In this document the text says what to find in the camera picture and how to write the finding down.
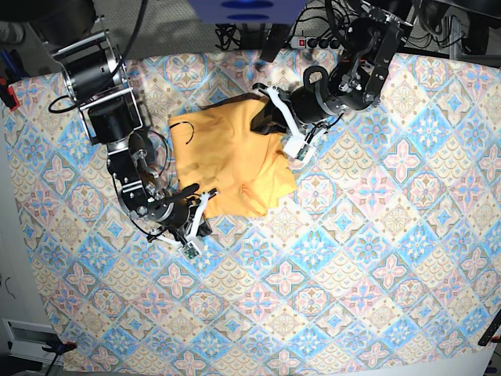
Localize black table clamp top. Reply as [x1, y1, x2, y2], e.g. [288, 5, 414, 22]
[260, 23, 290, 63]

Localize white blue logo panel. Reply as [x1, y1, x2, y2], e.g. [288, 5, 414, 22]
[189, 0, 306, 24]

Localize orange-tipped clamp bottom left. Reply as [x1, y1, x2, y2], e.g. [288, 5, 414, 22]
[42, 341, 77, 356]

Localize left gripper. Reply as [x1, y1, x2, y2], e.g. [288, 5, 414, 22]
[250, 83, 332, 161]

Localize patterned blue tablecloth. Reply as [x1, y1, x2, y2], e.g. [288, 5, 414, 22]
[1, 55, 500, 375]

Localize white power strip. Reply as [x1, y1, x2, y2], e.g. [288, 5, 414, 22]
[290, 36, 341, 51]

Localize white vent box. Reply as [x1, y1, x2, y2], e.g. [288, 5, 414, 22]
[1, 318, 59, 364]

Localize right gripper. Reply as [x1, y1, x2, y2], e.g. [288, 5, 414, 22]
[146, 187, 218, 259]

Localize tangled black cables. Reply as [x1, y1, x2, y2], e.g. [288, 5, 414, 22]
[214, 0, 377, 54]

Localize black clamp bottom right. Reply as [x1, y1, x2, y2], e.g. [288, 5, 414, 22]
[478, 322, 500, 347]

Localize red-handled clamp left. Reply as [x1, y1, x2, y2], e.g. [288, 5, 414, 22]
[0, 78, 20, 111]

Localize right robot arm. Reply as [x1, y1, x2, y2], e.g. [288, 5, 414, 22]
[38, 1, 217, 260]

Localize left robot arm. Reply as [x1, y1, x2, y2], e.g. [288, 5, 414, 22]
[250, 1, 413, 161]

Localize orange T-shirt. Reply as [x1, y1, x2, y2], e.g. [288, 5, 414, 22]
[168, 99, 297, 218]

